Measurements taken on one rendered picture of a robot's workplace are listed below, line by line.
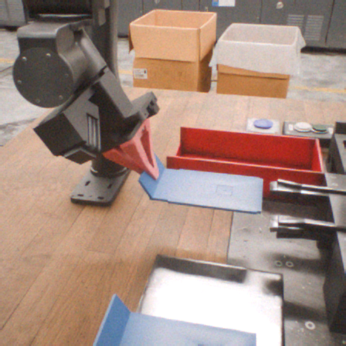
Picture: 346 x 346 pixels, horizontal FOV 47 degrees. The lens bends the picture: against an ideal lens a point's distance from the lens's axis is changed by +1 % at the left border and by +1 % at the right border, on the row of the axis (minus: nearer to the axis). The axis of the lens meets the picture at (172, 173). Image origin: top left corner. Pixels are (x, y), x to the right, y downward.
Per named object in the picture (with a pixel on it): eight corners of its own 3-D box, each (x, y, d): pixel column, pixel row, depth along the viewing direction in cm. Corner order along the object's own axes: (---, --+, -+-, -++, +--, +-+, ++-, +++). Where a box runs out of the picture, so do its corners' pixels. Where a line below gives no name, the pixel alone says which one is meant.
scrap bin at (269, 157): (180, 153, 78) (180, 125, 74) (311, 167, 73) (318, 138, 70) (166, 186, 68) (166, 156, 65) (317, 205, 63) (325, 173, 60)
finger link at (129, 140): (164, 186, 48) (123, 124, 45) (120, 203, 52) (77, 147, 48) (176, 157, 54) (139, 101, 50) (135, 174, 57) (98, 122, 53)
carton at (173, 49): (152, 80, 339) (150, 8, 308) (214, 86, 326) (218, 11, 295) (127, 106, 291) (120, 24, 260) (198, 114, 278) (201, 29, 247)
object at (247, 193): (153, 169, 56) (151, 151, 54) (262, 181, 53) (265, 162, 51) (138, 198, 50) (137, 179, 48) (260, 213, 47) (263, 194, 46)
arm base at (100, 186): (142, 112, 75) (107, 109, 76) (104, 165, 58) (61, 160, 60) (144, 149, 79) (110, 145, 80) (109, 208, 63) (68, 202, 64)
